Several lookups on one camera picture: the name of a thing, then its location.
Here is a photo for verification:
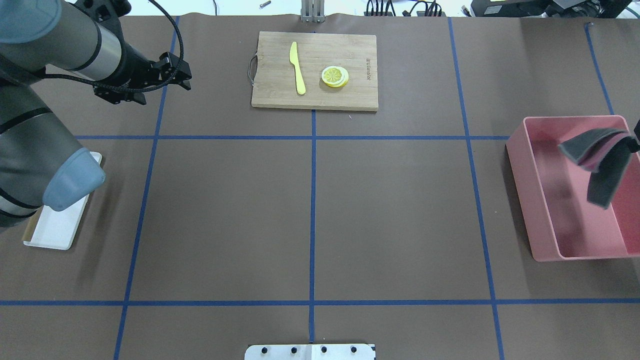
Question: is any white rectangular tray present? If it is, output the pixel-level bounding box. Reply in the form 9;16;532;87
23;147;106;251

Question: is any wooden cutting board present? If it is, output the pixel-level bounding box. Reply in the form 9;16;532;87
251;30;379;112

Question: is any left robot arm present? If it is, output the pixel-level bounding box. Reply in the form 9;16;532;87
0;0;192;230

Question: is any grey and pink cloth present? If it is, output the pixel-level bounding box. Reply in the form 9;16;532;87
558;127;632;210

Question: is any aluminium frame post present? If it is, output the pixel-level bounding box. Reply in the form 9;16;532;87
300;0;326;24

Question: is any yellow lemon slice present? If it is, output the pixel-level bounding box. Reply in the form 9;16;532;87
320;65;350;88

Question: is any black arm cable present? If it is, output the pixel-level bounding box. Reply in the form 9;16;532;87
45;0;186;93

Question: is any pink plastic bin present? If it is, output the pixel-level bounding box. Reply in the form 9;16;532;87
506;115;640;262

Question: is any yellow plastic knife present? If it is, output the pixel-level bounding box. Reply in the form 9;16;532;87
288;41;307;96

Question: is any metal mounting plate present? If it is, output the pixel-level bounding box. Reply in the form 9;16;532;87
244;343;377;360

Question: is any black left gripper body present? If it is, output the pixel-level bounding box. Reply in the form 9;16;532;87
115;42;162;89

